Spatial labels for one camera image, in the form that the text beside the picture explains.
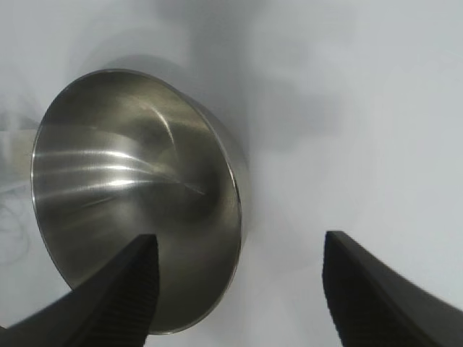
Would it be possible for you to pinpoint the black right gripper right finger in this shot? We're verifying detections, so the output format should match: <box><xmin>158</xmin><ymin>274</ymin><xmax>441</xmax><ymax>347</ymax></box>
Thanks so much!
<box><xmin>322</xmin><ymin>230</ymin><xmax>463</xmax><ymax>347</ymax></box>

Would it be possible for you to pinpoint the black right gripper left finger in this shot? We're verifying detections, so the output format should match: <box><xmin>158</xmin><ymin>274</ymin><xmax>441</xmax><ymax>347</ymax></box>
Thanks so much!
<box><xmin>0</xmin><ymin>234</ymin><xmax>161</xmax><ymax>347</ymax></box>

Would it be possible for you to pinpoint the stainless steel mixing bowl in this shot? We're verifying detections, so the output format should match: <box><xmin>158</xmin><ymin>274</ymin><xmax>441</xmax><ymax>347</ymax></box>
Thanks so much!
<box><xmin>30</xmin><ymin>68</ymin><xmax>250</xmax><ymax>335</ymax></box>

